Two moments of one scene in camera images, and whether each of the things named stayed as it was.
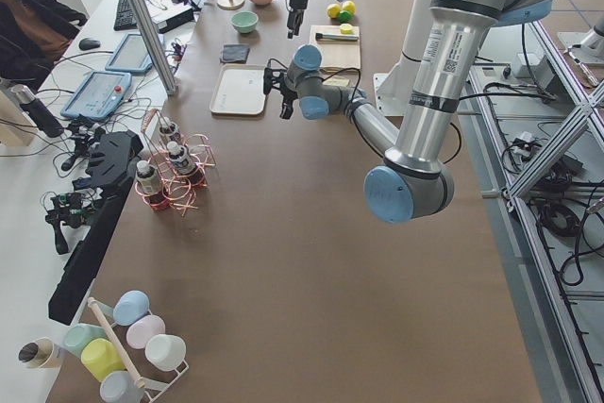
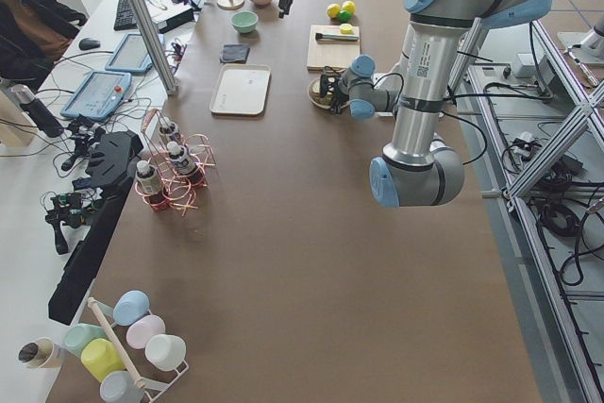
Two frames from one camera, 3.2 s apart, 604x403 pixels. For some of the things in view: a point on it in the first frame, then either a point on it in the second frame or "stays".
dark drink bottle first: x=169 y=128 stays
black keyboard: x=125 y=20 stays
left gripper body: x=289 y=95 to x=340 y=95
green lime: x=344 y=16 stays
